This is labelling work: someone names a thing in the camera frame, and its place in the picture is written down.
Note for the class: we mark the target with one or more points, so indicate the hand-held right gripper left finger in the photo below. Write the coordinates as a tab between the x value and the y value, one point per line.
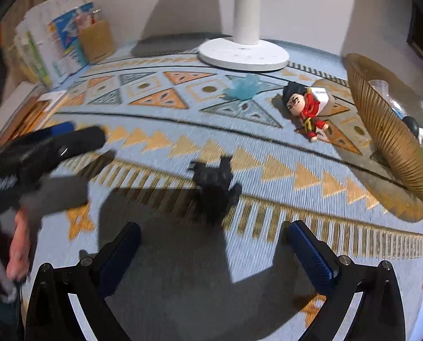
120	255

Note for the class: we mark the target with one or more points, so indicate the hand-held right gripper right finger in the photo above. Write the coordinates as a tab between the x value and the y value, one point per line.
310	255

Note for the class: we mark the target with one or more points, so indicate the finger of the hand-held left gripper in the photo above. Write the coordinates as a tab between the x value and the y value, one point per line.
53	130
83	139

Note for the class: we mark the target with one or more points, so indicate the amber ribbed glass bowl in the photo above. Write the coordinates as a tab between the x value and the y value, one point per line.
385	138

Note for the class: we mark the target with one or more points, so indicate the person's left hand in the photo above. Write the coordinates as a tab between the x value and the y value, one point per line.
19	245

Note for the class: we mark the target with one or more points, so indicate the orange book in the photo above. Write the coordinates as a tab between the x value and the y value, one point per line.
30	113

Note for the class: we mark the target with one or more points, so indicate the stack of booklets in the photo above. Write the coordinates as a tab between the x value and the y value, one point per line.
44	39

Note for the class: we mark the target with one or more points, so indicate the wooden pen holder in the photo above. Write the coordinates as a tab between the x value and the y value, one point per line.
97	41

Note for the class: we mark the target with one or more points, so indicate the patterned blue rug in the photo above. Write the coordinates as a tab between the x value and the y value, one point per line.
183	120

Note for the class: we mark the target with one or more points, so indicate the red-clothed figure doll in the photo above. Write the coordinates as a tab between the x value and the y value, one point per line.
309	108

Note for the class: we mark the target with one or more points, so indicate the black and white toy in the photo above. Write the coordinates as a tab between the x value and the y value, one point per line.
415	128

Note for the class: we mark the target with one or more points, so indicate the light blue crystal toy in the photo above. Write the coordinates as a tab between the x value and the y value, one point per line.
245	88

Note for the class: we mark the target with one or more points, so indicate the clear plastic cup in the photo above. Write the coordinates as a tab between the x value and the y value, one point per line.
380	90

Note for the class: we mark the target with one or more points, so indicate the white fan stand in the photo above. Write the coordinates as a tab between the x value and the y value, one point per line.
245	51

